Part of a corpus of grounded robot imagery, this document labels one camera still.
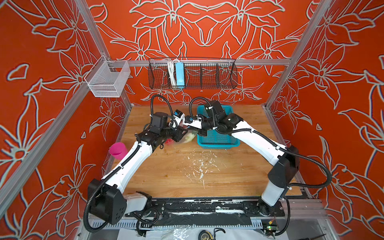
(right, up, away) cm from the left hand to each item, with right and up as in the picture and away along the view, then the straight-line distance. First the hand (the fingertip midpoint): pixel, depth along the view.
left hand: (184, 127), depth 78 cm
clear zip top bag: (-1, -5, -6) cm, 8 cm away
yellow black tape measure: (+10, -47, -13) cm, 50 cm away
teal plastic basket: (+20, -9, +20) cm, 30 cm away
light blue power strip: (-3, +32, +12) cm, 35 cm away
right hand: (+1, +2, -2) cm, 3 cm away
